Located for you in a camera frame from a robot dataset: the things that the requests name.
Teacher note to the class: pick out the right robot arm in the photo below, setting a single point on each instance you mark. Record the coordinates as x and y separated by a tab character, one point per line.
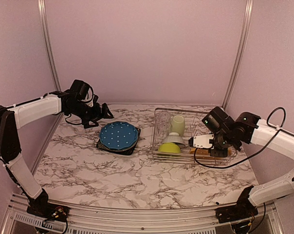
252	129

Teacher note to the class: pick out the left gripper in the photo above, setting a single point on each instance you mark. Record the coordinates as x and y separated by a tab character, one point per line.
97	114

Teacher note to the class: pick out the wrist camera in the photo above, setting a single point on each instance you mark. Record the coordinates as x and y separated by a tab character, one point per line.
201	141
92	101

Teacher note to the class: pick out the clear glass blue flower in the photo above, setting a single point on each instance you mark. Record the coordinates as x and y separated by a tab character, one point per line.
162	129

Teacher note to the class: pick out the white patterned bowl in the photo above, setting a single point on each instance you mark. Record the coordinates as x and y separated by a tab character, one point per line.
175	138

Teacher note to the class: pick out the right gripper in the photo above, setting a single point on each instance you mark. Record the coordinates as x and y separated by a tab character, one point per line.
223	153

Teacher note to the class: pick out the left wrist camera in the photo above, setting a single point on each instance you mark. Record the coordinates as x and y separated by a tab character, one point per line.
92	101

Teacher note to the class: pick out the orange polka dot plate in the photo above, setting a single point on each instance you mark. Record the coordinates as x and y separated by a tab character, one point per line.
231	152

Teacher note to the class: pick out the blue polka dot plate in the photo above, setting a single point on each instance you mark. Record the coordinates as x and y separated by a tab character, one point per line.
111	133

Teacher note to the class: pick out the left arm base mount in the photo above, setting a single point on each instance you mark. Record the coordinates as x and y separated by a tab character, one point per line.
49	211

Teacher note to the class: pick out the aluminium frame post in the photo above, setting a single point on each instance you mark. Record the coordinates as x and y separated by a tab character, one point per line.
245	29
48	45

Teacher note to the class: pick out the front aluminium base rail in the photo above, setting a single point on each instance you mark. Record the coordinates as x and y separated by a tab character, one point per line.
101	220

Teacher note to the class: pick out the lime green bowl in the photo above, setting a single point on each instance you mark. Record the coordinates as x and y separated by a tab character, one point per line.
169	147

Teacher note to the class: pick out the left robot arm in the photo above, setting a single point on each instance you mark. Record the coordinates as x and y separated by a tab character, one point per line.
79	100

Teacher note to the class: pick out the left aluminium frame post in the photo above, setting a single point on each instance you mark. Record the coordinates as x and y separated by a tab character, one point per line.
48	45

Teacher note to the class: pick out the right aluminium frame post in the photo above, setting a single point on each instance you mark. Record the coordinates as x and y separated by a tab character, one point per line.
245	29

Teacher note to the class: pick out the light green round plate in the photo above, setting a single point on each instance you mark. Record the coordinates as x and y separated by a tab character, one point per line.
127	144

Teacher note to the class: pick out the metal wire dish rack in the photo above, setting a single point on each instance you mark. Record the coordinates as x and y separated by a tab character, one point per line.
193	116

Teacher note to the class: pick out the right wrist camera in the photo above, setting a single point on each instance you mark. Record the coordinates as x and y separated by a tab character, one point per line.
201	141

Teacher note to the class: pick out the pale green mug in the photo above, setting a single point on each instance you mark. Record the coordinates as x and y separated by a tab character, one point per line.
178	125

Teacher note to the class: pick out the black floral square plate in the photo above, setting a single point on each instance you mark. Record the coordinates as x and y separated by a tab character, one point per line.
100	146

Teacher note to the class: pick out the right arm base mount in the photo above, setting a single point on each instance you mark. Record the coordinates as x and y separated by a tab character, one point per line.
235	212

